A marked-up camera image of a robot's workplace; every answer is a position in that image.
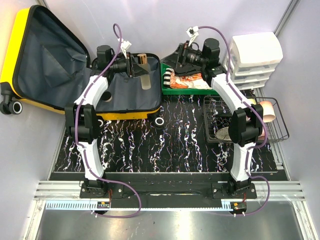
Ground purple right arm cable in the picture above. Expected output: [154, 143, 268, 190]
[197, 25, 271, 217]

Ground orange floral pattern cloth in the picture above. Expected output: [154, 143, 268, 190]
[185, 73, 203, 81]

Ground black white striped garment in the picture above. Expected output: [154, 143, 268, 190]
[162, 67, 175, 89]

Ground speckled grey plate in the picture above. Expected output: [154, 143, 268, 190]
[215, 127, 231, 141]

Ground black roll-up pouch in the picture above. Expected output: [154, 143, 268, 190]
[161, 53, 208, 76]

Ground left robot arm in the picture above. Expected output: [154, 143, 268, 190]
[64, 45, 149, 198]

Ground yellow Pikachu suitcase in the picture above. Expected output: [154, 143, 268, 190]
[0, 5, 164, 126]

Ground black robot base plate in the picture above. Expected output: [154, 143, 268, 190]
[79, 172, 257, 210]

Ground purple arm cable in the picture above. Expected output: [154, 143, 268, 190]
[197, 25, 271, 217]
[74, 23, 143, 218]

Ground gold cosmetic bottle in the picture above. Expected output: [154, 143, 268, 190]
[137, 53, 151, 90]

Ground green plastic tray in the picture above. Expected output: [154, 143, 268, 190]
[160, 62, 219, 96]

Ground pink marbled cup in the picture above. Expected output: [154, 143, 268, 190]
[259, 101, 276, 123]

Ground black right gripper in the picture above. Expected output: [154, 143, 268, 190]
[160, 41, 207, 70]

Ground black round cap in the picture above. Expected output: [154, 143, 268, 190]
[101, 91, 112, 102]

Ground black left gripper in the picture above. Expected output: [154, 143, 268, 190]
[108, 52, 149, 78]

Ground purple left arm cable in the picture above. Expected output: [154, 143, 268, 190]
[74, 23, 143, 218]

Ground orange bunny pattern garment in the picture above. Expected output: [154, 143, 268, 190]
[169, 75, 190, 89]

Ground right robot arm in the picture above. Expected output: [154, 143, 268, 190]
[162, 38, 265, 199]

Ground black wire dish rack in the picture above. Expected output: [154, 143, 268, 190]
[203, 96, 290, 144]

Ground pale green faceted cup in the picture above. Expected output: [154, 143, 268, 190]
[247, 98, 257, 105]

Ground white drawer organizer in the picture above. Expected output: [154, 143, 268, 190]
[222, 32, 283, 91]

